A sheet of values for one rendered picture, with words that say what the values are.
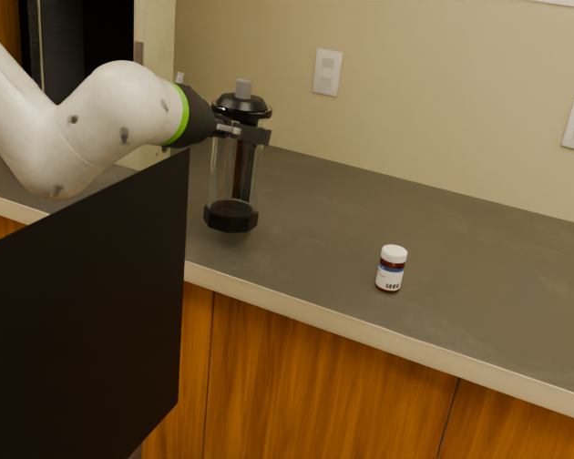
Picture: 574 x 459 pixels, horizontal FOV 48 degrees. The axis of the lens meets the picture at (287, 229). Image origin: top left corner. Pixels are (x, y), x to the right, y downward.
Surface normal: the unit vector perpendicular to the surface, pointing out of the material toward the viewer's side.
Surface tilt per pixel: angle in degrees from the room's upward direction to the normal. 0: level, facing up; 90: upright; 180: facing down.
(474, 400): 90
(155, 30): 90
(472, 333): 0
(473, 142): 90
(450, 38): 90
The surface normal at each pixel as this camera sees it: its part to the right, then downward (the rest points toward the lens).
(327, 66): -0.42, 0.34
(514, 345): 0.11, -0.90
